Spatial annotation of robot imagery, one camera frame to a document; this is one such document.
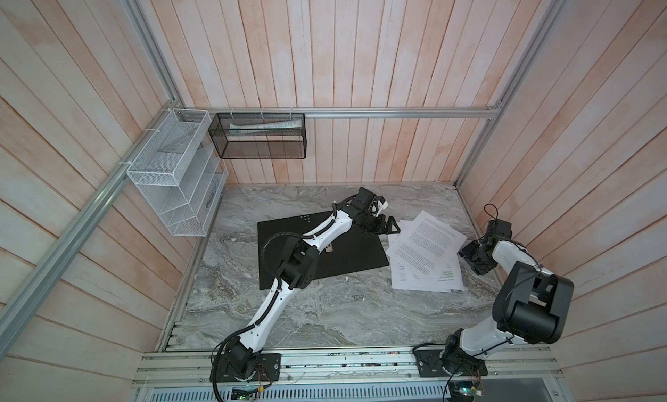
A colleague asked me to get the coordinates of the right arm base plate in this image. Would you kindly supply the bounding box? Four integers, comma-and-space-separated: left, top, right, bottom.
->
412, 347, 488, 378

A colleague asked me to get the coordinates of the right green circuit board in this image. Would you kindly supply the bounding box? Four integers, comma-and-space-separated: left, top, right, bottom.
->
446, 380, 483, 402

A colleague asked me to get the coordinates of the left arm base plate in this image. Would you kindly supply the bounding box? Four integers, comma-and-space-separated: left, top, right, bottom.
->
209, 353, 281, 383

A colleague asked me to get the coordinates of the green circuit board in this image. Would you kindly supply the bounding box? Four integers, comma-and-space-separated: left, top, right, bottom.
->
446, 380, 483, 402
230, 388, 261, 401

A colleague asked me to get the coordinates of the black mesh basket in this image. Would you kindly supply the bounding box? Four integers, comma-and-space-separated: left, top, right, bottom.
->
208, 113, 307, 160

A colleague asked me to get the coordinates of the white folder black inside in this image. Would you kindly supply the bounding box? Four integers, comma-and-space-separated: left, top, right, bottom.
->
256, 210, 391, 291

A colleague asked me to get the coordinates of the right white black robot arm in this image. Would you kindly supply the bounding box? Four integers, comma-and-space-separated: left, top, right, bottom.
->
440, 219, 574, 375

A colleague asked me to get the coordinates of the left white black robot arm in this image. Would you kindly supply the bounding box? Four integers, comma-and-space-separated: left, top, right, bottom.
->
210, 188, 401, 384

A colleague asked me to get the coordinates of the aluminium front rail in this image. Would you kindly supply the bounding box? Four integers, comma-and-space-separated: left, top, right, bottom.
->
131, 345, 564, 388

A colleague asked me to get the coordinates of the paper inside black basket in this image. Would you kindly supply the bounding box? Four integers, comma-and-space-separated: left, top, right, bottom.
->
229, 119, 303, 136

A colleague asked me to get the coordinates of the left green circuit board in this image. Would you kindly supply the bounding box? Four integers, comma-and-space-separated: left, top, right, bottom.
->
230, 388, 261, 401

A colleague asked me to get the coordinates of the white wire mesh organizer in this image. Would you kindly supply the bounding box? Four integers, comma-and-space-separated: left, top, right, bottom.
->
127, 108, 229, 237

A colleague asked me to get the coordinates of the horizontal aluminium wall bar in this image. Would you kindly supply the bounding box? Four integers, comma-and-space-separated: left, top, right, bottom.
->
183, 107, 500, 119

